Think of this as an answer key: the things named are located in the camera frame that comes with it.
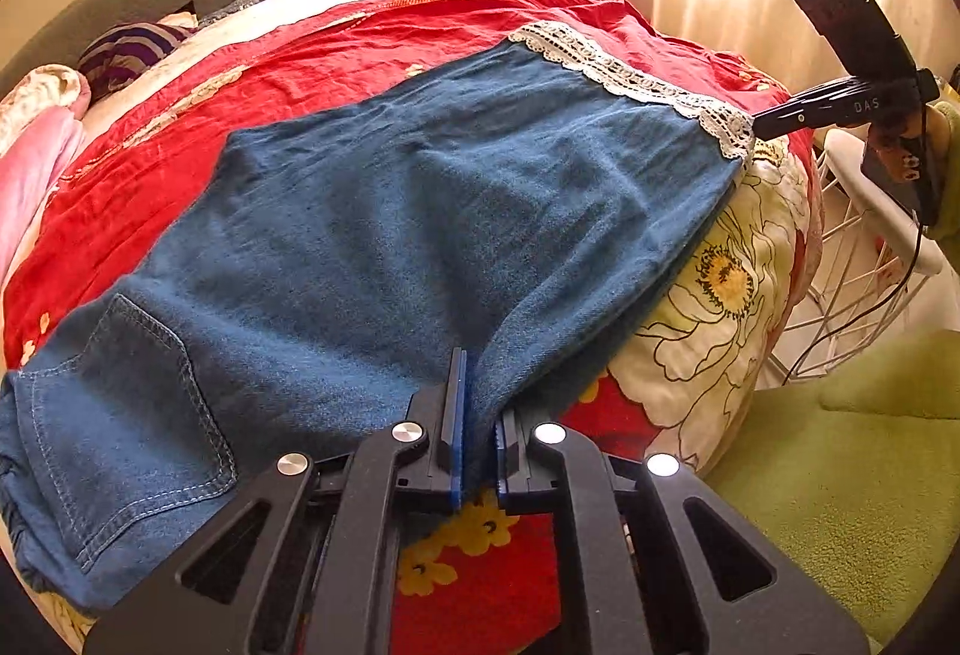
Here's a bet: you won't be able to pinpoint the white wire basket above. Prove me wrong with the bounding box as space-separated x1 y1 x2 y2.
771 128 947 380

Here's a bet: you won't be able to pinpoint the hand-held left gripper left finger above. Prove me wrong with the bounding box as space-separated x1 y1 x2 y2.
82 349 468 655

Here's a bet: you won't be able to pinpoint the cream floral quilt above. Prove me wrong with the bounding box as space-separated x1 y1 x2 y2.
0 64 92 138

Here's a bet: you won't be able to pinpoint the pink blanket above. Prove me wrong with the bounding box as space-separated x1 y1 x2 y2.
0 106 87 285

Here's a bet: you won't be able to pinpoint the red floral bedsheet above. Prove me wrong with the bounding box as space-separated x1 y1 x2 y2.
4 0 826 655

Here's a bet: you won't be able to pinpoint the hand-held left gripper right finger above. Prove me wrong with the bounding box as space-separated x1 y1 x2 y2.
493 406 871 655

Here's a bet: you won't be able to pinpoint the purple striped pillow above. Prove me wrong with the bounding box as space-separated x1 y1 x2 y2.
77 22 197 82

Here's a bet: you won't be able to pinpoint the black cable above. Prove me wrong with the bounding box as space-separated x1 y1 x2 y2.
784 216 927 377

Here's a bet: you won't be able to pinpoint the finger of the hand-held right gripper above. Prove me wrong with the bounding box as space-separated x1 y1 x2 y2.
752 98 835 140
784 80 845 110

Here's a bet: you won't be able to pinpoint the blue denim pants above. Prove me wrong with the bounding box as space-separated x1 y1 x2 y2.
0 20 757 615

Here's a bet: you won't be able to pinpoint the green rug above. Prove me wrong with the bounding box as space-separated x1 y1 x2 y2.
701 328 960 645

